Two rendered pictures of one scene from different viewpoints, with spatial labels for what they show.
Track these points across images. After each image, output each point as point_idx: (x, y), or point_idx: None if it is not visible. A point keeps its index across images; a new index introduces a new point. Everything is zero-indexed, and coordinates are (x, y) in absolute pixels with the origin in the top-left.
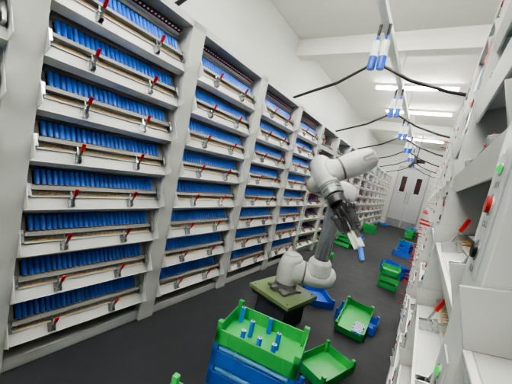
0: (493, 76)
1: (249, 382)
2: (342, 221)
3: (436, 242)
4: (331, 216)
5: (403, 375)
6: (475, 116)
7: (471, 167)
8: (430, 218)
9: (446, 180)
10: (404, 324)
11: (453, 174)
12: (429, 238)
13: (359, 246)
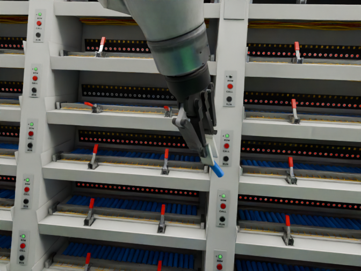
0: (325, 7)
1: None
2: (202, 123)
3: (246, 122)
4: (185, 119)
5: (252, 241)
6: (251, 13)
7: (349, 69)
8: (20, 100)
9: (52, 45)
10: (36, 264)
11: (226, 58)
12: (45, 129)
13: (218, 156)
